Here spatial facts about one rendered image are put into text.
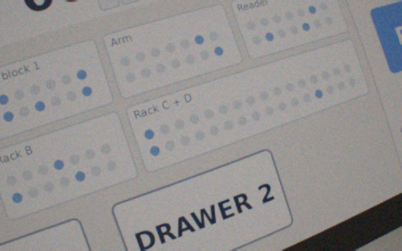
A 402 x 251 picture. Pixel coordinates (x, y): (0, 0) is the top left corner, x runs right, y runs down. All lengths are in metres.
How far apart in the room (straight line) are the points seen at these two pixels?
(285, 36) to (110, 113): 0.11
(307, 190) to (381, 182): 0.05
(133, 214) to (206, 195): 0.04
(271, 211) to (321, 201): 0.03
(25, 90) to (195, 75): 0.09
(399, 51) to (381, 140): 0.06
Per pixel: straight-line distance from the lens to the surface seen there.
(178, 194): 0.27
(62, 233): 0.27
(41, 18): 0.28
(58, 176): 0.26
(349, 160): 0.31
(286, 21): 0.31
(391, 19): 0.35
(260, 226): 0.29
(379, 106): 0.33
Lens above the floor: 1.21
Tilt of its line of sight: 38 degrees down
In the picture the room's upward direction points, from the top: 5 degrees counter-clockwise
